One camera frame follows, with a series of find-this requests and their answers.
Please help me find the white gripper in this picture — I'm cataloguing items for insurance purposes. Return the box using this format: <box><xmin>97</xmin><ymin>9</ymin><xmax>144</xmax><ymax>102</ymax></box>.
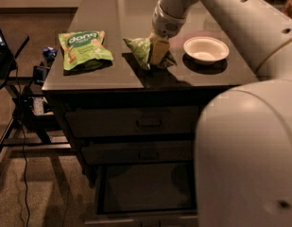
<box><xmin>150</xmin><ymin>2</ymin><xmax>186</xmax><ymax>65</ymax></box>

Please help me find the black hanging cable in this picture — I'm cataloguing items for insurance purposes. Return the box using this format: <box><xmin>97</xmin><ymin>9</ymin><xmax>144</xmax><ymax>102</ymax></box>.
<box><xmin>13</xmin><ymin>59</ymin><xmax>31</xmax><ymax>227</ymax></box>

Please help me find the black phone device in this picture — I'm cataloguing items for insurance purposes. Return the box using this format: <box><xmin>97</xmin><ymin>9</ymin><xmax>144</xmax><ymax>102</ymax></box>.
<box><xmin>32</xmin><ymin>66</ymin><xmax>50</xmax><ymax>86</ymax></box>

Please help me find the white paper bowl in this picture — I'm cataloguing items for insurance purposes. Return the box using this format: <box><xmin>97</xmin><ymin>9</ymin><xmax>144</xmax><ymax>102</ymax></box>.
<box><xmin>183</xmin><ymin>37</ymin><xmax>230</xmax><ymax>65</ymax></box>

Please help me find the black side stand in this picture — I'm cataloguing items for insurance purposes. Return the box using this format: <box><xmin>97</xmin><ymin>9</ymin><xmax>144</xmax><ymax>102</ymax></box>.
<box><xmin>0</xmin><ymin>33</ymin><xmax>67</xmax><ymax>154</ymax></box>

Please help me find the top left drawer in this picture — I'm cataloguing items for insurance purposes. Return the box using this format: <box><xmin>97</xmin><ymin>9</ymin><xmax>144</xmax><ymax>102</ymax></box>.
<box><xmin>65</xmin><ymin>106</ymin><xmax>198</xmax><ymax>138</ymax></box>

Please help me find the green jalapeno chip bag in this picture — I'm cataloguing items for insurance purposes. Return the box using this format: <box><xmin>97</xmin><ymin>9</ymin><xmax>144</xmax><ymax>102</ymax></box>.
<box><xmin>123</xmin><ymin>38</ymin><xmax>177</xmax><ymax>71</ymax></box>

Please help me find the green Dang chip bag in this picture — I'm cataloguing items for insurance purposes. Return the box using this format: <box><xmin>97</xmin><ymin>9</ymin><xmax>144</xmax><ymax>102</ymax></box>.
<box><xmin>59</xmin><ymin>30</ymin><xmax>113</xmax><ymax>72</ymax></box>

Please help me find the open bottom left drawer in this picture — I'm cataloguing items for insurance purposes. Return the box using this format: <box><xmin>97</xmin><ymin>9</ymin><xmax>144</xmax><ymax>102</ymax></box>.
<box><xmin>85</xmin><ymin>161</ymin><xmax>198</xmax><ymax>227</ymax></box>

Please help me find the blue small object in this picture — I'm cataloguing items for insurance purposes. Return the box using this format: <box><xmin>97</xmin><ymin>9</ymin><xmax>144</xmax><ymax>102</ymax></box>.
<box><xmin>43</xmin><ymin>47</ymin><xmax>58</xmax><ymax>61</ymax></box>

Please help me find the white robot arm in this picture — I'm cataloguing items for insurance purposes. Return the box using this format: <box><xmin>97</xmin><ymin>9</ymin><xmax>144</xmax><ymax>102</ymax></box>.
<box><xmin>152</xmin><ymin>0</ymin><xmax>292</xmax><ymax>227</ymax></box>

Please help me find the middle left drawer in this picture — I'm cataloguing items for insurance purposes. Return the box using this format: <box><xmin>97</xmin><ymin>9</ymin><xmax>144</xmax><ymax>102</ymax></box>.
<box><xmin>81</xmin><ymin>140</ymin><xmax>193</xmax><ymax>165</ymax></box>

